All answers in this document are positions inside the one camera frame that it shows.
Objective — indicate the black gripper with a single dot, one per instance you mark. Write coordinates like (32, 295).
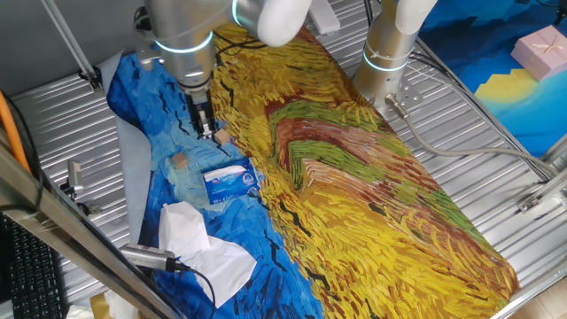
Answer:
(197, 101)

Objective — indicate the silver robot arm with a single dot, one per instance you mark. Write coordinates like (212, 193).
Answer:
(186, 26)

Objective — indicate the small wooden cube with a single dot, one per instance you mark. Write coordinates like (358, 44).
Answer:
(221, 136)
(179, 160)

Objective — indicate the blue tissue pack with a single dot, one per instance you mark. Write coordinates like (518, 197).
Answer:
(235, 188)

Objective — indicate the grey clamp tool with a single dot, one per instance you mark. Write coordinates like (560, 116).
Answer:
(74, 175)

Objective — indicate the grey metal rod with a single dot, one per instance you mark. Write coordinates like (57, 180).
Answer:
(66, 40)

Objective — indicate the white power strip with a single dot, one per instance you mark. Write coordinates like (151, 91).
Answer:
(323, 15)

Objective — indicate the painted wheatfield tablecloth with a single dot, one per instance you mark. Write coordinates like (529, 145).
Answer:
(354, 199)

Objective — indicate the yellow cardboard box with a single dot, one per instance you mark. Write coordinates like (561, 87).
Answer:
(98, 305)

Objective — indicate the black keyboard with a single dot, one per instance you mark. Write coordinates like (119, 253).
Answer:
(31, 274)

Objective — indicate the blue yellow backdrop cloth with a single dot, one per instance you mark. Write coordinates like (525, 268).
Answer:
(509, 111)

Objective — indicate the pink gift box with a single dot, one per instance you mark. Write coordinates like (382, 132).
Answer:
(542, 51)

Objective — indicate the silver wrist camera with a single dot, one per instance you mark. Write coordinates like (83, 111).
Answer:
(146, 57)

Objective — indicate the silver cylindrical camera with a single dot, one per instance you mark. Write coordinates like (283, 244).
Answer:
(142, 257)

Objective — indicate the aluminium frame beam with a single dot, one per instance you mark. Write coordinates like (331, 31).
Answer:
(66, 230)

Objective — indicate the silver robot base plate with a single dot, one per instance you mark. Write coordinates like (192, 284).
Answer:
(412, 95)

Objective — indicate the aluminium profile rail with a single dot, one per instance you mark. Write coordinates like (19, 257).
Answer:
(545, 190)

